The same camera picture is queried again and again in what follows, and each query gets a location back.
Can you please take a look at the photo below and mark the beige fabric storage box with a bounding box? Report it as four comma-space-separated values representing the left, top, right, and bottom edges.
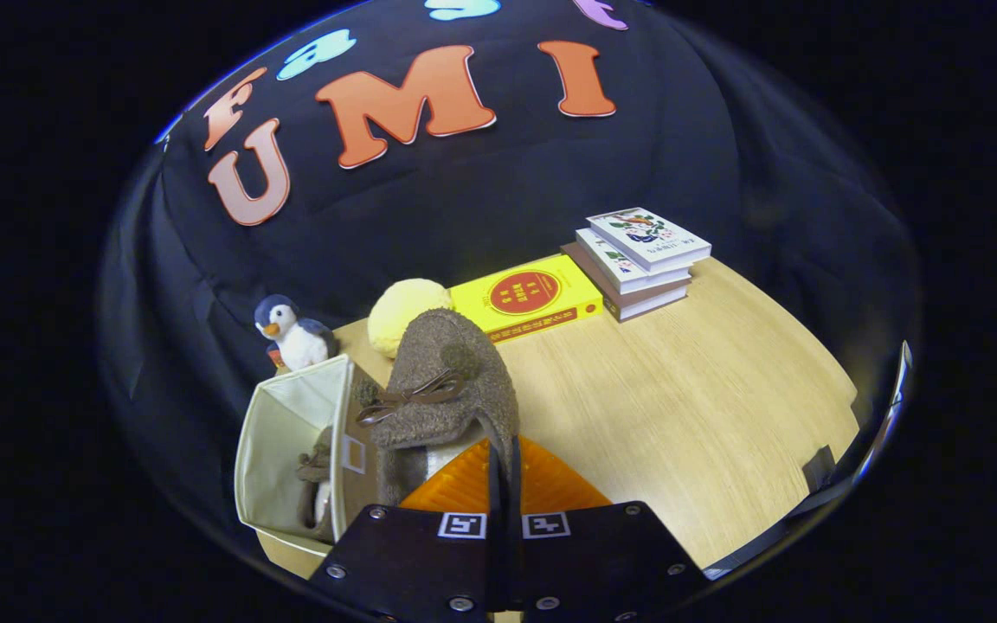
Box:
234, 353, 387, 548

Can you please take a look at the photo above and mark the white illustrated book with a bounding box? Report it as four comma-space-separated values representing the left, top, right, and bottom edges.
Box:
586, 207, 712, 274

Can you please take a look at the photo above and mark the yellow book with red circle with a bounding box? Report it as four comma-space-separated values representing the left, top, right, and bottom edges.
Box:
449, 254, 604, 345

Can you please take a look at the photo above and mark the white book with green print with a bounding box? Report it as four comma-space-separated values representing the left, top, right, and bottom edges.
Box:
574, 228, 692, 295

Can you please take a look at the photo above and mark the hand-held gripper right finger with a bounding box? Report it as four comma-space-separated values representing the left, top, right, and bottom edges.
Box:
511, 435, 711, 623

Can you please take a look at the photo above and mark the yellow round plush cushion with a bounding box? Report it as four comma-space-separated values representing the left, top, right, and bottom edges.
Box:
367, 278, 454, 359

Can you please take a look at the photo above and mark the black backdrop cloth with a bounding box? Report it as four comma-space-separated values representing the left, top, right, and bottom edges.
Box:
99, 0, 922, 537

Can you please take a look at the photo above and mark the brown fuzzy moccasin shoe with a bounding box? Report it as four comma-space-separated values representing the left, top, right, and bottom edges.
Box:
295, 426, 335, 530
354, 308, 521, 507

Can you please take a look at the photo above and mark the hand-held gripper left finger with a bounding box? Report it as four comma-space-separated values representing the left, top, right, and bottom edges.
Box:
308, 437, 499, 623

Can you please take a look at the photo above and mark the brown cover book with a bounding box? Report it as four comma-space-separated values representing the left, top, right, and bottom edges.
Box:
560, 242, 690, 323

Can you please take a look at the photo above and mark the penguin plush toy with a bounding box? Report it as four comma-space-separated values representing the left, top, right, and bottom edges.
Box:
254, 294, 339, 373

